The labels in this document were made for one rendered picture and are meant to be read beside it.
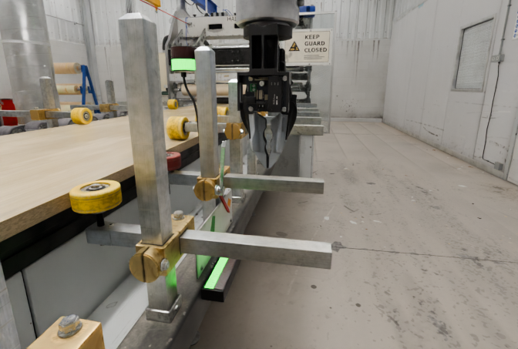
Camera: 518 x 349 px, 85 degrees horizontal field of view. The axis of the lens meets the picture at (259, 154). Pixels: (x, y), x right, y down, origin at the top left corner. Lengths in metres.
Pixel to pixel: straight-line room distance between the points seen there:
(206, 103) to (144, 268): 0.36
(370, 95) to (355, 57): 1.22
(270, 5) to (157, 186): 0.30
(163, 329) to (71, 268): 0.23
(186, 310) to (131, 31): 0.45
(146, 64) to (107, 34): 11.17
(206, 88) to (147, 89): 0.25
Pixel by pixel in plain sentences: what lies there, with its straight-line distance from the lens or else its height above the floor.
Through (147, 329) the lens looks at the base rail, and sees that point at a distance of 0.57.
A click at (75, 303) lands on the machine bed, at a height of 0.67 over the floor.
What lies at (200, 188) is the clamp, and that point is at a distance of 0.67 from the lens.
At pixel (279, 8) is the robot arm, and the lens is 0.41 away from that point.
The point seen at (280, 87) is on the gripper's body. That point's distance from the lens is 0.39.
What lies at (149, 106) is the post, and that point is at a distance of 0.42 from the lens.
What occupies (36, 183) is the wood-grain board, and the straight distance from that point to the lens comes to 0.69.
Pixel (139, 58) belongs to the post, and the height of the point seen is 1.12.
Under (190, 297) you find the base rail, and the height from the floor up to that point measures 0.70.
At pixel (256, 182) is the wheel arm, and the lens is 0.71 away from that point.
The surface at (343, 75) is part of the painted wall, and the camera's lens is 9.36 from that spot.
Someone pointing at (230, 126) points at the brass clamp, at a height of 0.96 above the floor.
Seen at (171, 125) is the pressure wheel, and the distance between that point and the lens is 1.00.
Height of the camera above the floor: 1.08
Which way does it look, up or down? 14 degrees down
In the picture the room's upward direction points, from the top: straight up
